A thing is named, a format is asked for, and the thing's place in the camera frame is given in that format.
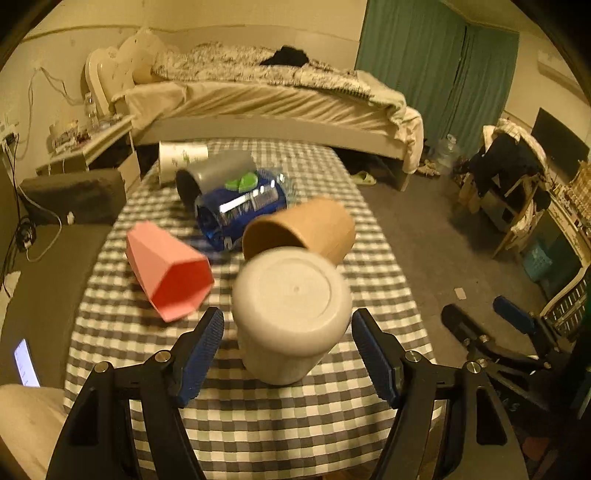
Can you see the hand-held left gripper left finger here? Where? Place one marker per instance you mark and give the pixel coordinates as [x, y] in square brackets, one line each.
[202, 357]

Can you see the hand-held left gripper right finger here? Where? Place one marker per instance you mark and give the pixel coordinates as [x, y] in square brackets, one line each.
[373, 362]

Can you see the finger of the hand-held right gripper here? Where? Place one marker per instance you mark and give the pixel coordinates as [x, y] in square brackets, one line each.
[457, 325]
[512, 313]

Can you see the white plastic cup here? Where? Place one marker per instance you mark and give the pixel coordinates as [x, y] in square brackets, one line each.
[291, 314]

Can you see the pink hexagonal cup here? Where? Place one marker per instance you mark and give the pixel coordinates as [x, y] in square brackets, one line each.
[166, 272]

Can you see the brown paper cup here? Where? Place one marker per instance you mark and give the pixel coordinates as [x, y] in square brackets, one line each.
[318, 226]

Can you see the blue transparent plastic cup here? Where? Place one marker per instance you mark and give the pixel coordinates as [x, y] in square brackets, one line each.
[240, 210]

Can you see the grey cup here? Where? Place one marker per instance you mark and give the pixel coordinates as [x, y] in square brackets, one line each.
[217, 170]

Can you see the white paper cup green print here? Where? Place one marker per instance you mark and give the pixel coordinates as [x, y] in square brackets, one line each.
[178, 157]

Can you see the white card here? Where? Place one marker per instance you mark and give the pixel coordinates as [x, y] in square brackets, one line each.
[460, 292]

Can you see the white storage shelf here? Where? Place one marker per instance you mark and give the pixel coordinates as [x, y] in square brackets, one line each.
[570, 258]

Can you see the grey checkered tablecloth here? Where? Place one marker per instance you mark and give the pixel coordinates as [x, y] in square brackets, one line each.
[286, 429]

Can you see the wooden chair with clothes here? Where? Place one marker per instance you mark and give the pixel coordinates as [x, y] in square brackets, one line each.
[503, 170]

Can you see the clear water jug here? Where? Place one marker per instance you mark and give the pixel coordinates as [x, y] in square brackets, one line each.
[448, 154]

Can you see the green slipper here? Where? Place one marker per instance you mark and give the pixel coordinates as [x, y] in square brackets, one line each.
[363, 177]

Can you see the smartphone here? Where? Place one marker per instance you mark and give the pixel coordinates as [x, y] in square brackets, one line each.
[27, 364]

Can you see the black television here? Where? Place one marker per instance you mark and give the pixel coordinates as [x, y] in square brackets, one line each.
[556, 138]

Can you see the dark grey ottoman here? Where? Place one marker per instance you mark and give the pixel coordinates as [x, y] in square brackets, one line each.
[74, 196]

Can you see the black power adapter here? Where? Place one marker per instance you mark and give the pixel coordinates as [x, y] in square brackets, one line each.
[25, 235]

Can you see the white nightstand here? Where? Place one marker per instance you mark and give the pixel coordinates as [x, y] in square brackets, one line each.
[99, 147]

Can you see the white air conditioner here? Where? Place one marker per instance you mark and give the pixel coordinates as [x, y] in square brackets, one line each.
[556, 64]

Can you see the bed with beige sheet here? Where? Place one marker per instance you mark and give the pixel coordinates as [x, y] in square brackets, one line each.
[277, 110]

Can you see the green curtain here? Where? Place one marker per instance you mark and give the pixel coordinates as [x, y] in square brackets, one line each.
[415, 69]

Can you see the clear water bottle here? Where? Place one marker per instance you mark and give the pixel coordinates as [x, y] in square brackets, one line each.
[90, 110]

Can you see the speckled blanket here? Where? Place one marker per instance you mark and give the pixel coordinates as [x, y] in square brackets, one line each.
[240, 64]

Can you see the cream pillows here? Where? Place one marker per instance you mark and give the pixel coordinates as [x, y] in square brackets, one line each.
[122, 62]

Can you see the black cloth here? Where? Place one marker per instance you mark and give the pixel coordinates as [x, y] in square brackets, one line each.
[286, 56]

